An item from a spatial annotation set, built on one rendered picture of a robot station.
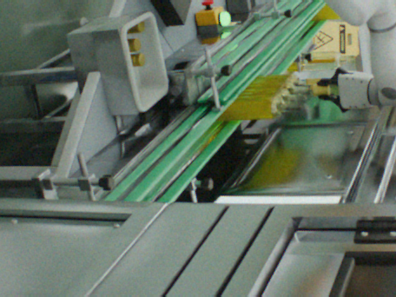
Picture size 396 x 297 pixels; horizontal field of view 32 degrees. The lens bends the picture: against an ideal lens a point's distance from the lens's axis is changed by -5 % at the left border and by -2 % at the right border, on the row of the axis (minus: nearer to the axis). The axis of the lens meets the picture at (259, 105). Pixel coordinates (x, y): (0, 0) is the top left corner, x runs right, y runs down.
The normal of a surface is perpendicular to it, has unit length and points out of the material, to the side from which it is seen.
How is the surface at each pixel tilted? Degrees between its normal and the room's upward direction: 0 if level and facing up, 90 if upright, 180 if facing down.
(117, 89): 90
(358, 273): 90
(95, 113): 0
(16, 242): 90
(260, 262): 90
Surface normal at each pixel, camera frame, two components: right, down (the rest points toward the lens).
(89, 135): 0.94, -0.04
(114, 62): -0.30, 0.36
